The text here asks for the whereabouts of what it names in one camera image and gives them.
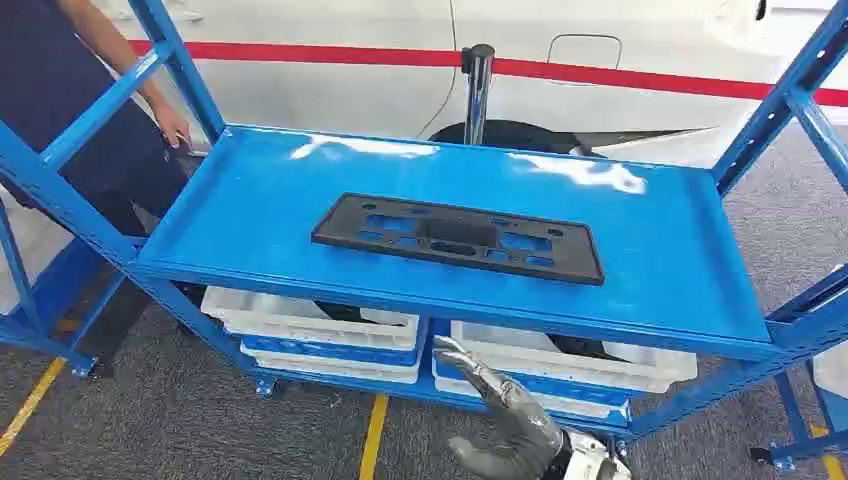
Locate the chrome stanchion post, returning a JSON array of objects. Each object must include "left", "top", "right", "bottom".
[{"left": 460, "top": 43, "right": 497, "bottom": 146}]

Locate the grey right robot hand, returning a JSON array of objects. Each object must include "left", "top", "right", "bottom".
[{"left": 433, "top": 335, "right": 568, "bottom": 480}]

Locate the person's hand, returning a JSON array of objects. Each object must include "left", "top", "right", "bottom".
[{"left": 150, "top": 99, "right": 195, "bottom": 151}]

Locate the person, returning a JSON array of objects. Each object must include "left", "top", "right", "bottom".
[{"left": 0, "top": 0, "right": 195, "bottom": 380}]

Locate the red barrier belt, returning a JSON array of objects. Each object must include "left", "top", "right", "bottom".
[{"left": 128, "top": 39, "right": 848, "bottom": 109}]

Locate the white car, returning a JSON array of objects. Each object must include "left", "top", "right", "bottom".
[{"left": 92, "top": 0, "right": 848, "bottom": 168}]

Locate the yellow floor tape line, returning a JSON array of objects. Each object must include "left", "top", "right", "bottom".
[
  {"left": 809, "top": 423, "right": 848, "bottom": 480},
  {"left": 0, "top": 356, "right": 69, "bottom": 460},
  {"left": 357, "top": 393, "right": 391, "bottom": 480}
]

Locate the white plastic bin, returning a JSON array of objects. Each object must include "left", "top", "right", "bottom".
[
  {"left": 449, "top": 320, "right": 700, "bottom": 396},
  {"left": 431, "top": 356, "right": 632, "bottom": 423},
  {"left": 239, "top": 335, "right": 426, "bottom": 386},
  {"left": 812, "top": 339, "right": 848, "bottom": 400},
  {"left": 200, "top": 286, "right": 423, "bottom": 353}
]

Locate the black plastic mounting plate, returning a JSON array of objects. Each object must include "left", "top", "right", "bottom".
[{"left": 311, "top": 192, "right": 605, "bottom": 287}]

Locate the blue metal shelf cart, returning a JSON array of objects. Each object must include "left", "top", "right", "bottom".
[{"left": 0, "top": 0, "right": 848, "bottom": 475}]

